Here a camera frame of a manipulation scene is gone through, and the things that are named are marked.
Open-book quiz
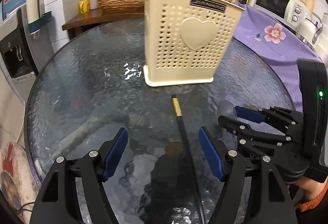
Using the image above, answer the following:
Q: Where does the white microwave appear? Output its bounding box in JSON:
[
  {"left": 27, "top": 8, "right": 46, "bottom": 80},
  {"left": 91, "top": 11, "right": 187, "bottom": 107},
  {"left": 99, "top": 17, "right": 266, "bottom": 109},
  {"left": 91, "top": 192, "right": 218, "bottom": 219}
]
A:
[{"left": 255, "top": 0, "right": 308, "bottom": 25}]

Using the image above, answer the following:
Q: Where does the wooden side table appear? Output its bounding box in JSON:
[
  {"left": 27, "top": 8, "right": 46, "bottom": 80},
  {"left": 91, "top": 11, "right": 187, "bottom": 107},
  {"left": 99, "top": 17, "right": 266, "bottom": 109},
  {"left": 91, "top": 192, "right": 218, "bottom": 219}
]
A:
[{"left": 62, "top": 10, "right": 145, "bottom": 37}]

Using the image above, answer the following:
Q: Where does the round dog print cushion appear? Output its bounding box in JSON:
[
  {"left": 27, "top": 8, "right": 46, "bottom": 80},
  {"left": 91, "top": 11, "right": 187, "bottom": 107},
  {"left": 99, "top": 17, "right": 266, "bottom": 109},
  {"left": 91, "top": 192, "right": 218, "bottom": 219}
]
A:
[{"left": 0, "top": 141, "right": 39, "bottom": 224}]

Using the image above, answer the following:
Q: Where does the yellow cup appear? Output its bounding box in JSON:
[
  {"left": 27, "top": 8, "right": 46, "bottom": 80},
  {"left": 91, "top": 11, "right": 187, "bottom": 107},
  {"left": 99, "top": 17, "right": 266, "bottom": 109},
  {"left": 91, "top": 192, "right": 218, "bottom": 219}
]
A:
[{"left": 78, "top": 0, "right": 90, "bottom": 13}]

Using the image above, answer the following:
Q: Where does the purple floral cloth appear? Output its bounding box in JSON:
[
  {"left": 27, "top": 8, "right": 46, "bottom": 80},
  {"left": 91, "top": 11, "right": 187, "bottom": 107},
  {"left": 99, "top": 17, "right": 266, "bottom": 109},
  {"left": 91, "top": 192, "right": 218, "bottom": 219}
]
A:
[{"left": 232, "top": 0, "right": 326, "bottom": 112}]

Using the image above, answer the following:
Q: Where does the person's right hand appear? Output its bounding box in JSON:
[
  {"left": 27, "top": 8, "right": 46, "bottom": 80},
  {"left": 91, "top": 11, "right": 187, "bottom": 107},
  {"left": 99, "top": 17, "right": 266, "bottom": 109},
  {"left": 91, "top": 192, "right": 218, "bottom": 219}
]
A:
[{"left": 287, "top": 176, "right": 328, "bottom": 204}]

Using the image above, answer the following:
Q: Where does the black chopstick gold band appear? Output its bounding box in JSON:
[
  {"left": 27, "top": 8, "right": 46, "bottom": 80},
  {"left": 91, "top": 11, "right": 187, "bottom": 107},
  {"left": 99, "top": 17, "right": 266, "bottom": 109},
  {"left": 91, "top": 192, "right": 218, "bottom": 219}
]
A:
[{"left": 171, "top": 95, "right": 205, "bottom": 224}]

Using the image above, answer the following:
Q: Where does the grey metal spoon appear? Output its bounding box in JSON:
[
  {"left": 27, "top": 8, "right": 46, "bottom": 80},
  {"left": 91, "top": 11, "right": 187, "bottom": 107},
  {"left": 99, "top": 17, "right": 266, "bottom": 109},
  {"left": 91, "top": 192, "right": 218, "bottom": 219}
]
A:
[{"left": 217, "top": 101, "right": 235, "bottom": 118}]

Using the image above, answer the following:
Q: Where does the cream paper cup tube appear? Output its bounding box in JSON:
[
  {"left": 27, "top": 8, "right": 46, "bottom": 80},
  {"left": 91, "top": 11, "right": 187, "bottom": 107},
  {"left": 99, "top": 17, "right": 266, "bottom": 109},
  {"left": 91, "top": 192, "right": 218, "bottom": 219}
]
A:
[{"left": 26, "top": 0, "right": 43, "bottom": 27}]

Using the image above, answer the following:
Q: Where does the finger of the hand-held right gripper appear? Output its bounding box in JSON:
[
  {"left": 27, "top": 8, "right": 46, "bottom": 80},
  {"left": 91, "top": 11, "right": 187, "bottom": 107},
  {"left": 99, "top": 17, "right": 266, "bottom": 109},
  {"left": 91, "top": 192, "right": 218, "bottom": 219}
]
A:
[
  {"left": 234, "top": 106, "right": 305, "bottom": 137},
  {"left": 218, "top": 115, "right": 305, "bottom": 160}
]

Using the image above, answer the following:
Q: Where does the black cable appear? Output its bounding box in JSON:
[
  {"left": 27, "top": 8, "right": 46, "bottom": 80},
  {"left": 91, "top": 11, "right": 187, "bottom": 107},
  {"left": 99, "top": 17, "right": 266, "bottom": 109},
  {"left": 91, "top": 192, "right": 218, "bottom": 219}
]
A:
[{"left": 14, "top": 201, "right": 39, "bottom": 217}]

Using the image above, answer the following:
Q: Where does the person's right forearm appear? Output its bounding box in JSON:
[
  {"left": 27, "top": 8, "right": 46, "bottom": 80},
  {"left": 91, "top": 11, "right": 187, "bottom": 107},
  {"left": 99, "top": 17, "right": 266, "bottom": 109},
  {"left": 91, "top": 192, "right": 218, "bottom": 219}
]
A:
[{"left": 295, "top": 184, "right": 328, "bottom": 213}]

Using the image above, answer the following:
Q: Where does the cream perforated utensil holder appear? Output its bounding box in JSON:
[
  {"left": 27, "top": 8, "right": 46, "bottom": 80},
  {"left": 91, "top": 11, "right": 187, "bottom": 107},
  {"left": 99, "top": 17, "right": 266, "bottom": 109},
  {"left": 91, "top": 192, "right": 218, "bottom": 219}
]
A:
[{"left": 143, "top": 0, "right": 246, "bottom": 87}]

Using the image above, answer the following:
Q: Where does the teal wall cup holder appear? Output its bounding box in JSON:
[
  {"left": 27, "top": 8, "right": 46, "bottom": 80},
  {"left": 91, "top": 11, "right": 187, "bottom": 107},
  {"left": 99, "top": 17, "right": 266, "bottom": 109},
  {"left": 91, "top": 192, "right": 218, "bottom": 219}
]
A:
[{"left": 28, "top": 11, "right": 52, "bottom": 34}]

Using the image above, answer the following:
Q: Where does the grey water dispenser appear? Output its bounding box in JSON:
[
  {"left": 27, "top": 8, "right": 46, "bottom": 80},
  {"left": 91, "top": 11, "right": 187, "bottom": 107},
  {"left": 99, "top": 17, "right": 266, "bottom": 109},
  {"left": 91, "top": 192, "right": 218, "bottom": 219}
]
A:
[{"left": 0, "top": 8, "right": 39, "bottom": 84}]

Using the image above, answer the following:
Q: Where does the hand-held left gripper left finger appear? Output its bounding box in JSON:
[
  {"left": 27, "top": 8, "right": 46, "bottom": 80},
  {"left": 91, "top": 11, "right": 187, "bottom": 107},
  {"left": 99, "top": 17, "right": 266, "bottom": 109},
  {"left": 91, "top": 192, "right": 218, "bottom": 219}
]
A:
[{"left": 29, "top": 127, "right": 129, "bottom": 224}]

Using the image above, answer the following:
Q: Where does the white kettle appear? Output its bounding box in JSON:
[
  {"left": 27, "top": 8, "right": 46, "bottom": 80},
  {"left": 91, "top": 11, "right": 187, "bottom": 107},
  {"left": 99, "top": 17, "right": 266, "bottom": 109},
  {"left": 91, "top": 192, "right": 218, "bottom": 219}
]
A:
[{"left": 295, "top": 13, "right": 323, "bottom": 48}]

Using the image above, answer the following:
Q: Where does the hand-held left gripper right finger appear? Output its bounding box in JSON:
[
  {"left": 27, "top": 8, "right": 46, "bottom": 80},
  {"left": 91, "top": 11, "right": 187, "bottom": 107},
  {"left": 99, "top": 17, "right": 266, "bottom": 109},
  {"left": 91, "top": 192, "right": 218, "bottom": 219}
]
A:
[{"left": 198, "top": 126, "right": 299, "bottom": 224}]

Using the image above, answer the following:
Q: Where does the woven basket basin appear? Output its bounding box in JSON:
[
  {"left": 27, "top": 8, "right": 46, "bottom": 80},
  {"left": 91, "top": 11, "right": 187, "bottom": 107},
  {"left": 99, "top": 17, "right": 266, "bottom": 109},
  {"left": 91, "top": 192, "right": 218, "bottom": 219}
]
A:
[{"left": 97, "top": 0, "right": 146, "bottom": 11}]

